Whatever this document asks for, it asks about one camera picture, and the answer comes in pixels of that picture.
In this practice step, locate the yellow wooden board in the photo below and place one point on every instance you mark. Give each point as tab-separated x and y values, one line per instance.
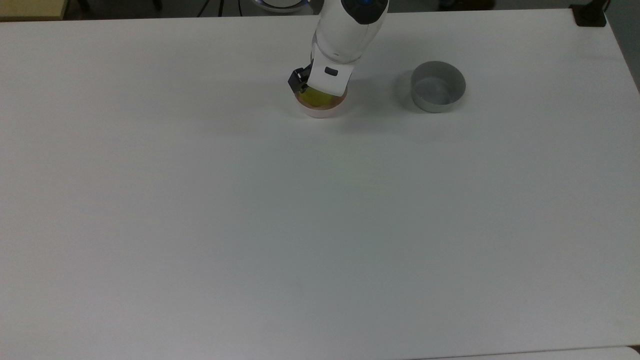
31	8

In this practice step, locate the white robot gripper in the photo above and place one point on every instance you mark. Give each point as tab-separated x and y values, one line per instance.
329	77

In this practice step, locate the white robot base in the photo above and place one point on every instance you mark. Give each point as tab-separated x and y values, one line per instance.
282	5

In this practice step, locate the green pear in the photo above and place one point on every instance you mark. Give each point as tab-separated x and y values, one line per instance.
316	98

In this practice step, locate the pink plastic bowl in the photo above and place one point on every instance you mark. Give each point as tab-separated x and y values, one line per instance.
320	112

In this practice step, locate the grey plastic bowl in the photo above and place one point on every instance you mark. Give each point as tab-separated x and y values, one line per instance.
438	90

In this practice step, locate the black table clamp base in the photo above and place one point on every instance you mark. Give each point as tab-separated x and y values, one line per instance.
590	14

